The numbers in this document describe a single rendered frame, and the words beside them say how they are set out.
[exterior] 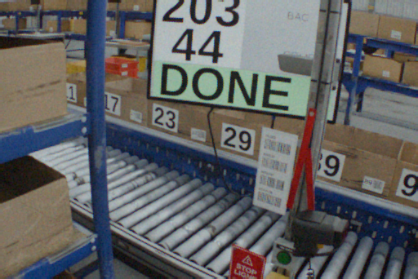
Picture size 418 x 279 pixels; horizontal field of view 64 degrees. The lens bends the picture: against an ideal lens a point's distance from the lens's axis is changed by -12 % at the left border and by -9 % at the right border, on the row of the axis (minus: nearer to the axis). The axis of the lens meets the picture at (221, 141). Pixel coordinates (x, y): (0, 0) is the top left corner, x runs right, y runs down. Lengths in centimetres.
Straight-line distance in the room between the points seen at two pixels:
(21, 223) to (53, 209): 6
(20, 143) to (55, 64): 12
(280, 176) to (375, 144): 91
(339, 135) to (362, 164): 34
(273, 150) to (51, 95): 51
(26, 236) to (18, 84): 22
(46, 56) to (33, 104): 6
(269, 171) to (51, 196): 49
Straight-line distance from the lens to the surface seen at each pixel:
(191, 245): 125
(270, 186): 86
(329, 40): 75
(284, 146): 82
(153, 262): 125
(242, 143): 158
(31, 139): 48
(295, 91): 89
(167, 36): 94
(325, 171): 147
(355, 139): 171
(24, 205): 55
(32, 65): 49
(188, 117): 171
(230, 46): 90
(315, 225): 80
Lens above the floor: 149
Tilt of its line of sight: 20 degrees down
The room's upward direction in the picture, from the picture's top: 5 degrees clockwise
